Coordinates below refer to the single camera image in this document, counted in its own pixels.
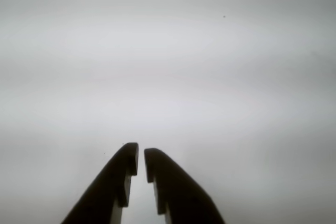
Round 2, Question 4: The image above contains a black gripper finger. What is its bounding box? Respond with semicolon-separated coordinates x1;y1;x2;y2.
143;147;227;224
60;142;139;224

